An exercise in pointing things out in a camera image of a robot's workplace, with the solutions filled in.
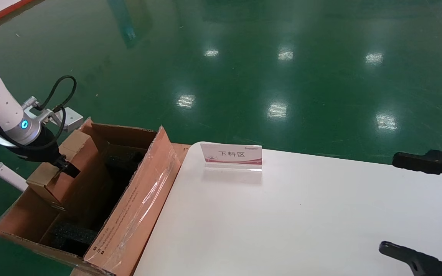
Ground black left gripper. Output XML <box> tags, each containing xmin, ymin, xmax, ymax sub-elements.
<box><xmin>8</xmin><ymin>128</ymin><xmax>80</xmax><ymax>179</ymax></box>

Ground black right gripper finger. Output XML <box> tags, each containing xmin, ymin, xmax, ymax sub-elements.
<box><xmin>379</xmin><ymin>241</ymin><xmax>442</xmax><ymax>276</ymax></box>
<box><xmin>392</xmin><ymin>149</ymin><xmax>442</xmax><ymax>192</ymax></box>

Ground small cardboard box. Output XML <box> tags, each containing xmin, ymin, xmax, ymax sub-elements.
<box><xmin>26</xmin><ymin>130</ymin><xmax>110</xmax><ymax>211</ymax></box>

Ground large open cardboard box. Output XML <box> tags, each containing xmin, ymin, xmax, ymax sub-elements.
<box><xmin>0</xmin><ymin>118</ymin><xmax>191</xmax><ymax>276</ymax></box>

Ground black foam insert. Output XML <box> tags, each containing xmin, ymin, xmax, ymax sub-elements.
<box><xmin>50</xmin><ymin>151</ymin><xmax>145</xmax><ymax>255</ymax></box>

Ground acrylic sign card red print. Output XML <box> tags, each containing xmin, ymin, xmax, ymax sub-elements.
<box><xmin>201</xmin><ymin>143</ymin><xmax>264</xmax><ymax>172</ymax></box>

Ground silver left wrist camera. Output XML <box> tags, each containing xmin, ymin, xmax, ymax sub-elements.
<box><xmin>22</xmin><ymin>96</ymin><xmax>84</xmax><ymax>133</ymax></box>

